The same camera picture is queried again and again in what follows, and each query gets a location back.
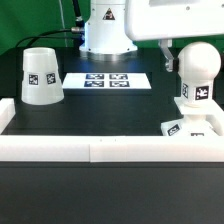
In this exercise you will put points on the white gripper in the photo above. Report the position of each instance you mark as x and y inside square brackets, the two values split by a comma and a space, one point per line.
[171, 19]

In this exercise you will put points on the white lamp shade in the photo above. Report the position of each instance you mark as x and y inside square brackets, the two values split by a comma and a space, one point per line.
[41, 84]

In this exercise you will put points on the white lamp base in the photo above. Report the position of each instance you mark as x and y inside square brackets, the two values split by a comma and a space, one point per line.
[204, 120]

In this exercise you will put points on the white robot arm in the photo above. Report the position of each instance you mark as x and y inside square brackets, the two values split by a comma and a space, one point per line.
[114, 25]

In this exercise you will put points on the white lamp bulb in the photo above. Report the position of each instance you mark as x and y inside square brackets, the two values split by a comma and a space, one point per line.
[199, 64]

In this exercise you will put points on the white marker plate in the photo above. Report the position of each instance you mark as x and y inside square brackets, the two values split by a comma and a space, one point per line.
[106, 81]

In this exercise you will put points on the white U-shaped fence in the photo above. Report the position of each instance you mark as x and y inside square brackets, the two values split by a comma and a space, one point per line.
[103, 149]

